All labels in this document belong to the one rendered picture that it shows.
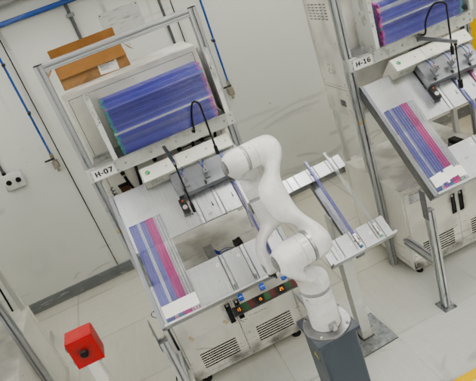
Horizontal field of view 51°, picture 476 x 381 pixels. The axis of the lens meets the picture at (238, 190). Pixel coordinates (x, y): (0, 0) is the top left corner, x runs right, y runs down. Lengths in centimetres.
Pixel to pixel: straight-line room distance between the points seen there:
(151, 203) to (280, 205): 92
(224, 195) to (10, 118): 198
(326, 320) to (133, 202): 114
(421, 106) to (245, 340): 160
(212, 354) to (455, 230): 161
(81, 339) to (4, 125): 199
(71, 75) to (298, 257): 153
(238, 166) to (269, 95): 245
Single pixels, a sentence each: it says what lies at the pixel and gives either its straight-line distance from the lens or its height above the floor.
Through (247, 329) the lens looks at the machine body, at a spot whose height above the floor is 24.
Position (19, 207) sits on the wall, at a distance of 413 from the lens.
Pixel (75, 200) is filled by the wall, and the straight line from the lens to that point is 409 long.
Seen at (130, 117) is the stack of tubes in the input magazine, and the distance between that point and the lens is 239.
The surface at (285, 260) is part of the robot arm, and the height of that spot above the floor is 109.
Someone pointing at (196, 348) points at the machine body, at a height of 28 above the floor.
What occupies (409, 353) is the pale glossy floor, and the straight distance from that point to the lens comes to 283.
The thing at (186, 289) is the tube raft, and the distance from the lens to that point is 233.
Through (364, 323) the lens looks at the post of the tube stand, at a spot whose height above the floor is 11.
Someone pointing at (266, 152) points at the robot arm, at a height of 141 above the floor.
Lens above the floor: 207
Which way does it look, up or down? 25 degrees down
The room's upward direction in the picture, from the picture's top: 20 degrees counter-clockwise
